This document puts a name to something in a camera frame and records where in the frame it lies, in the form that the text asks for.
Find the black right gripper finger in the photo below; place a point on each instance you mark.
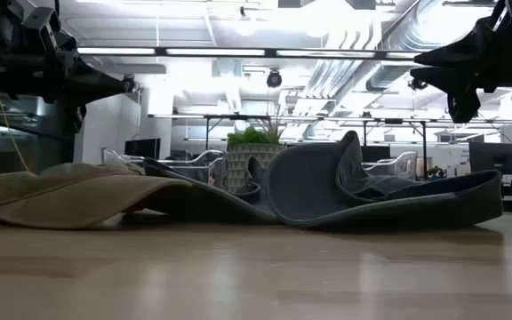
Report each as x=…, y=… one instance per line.
x=456, y=82
x=451, y=55

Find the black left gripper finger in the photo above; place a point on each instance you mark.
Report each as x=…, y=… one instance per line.
x=91, y=98
x=91, y=73

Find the beige cap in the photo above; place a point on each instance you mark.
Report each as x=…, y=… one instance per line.
x=74, y=200

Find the black ceiling spotlight cluster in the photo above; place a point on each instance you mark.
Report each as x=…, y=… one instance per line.
x=417, y=84

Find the small black monitor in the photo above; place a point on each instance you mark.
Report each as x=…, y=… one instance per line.
x=142, y=149

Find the large black monitor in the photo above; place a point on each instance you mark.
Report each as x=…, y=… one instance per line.
x=493, y=157

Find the clear plastic bin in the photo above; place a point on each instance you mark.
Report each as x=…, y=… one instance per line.
x=398, y=164
x=202, y=166

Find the succulent in patterned white pot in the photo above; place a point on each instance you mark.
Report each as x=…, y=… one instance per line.
x=249, y=155

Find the black background rig frame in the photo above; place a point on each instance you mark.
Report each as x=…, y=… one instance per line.
x=424, y=133

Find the round black ceiling camera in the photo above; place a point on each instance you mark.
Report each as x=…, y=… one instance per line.
x=274, y=79

